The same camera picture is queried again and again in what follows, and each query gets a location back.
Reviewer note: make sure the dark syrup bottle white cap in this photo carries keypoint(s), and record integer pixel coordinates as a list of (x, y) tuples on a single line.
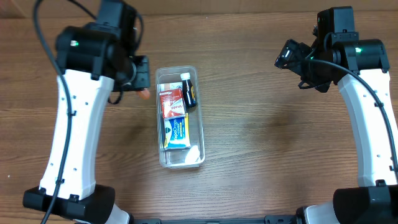
[(188, 90)]

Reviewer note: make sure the blue yellow lozenge box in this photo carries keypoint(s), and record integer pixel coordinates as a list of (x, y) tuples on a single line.
[(177, 133)]

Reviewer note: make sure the red white medicine box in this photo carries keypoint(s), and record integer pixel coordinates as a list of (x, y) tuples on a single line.
[(172, 103)]

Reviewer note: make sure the orange tablet tube white cap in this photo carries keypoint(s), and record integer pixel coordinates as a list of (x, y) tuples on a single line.
[(144, 94)]

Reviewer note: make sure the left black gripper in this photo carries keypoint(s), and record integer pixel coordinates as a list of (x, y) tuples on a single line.
[(142, 73)]

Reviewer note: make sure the clear plastic container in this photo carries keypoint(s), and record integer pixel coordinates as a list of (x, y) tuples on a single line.
[(194, 155)]

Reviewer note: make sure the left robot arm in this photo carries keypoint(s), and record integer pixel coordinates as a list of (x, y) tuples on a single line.
[(91, 62)]

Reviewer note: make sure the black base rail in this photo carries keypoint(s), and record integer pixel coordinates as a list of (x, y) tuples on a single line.
[(268, 219)]

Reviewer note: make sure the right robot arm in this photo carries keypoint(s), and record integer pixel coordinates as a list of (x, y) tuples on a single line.
[(360, 70)]

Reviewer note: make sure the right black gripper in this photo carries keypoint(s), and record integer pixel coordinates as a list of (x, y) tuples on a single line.
[(288, 58)]

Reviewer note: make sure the white blue plaster box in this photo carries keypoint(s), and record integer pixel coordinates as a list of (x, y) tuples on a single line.
[(170, 86)]

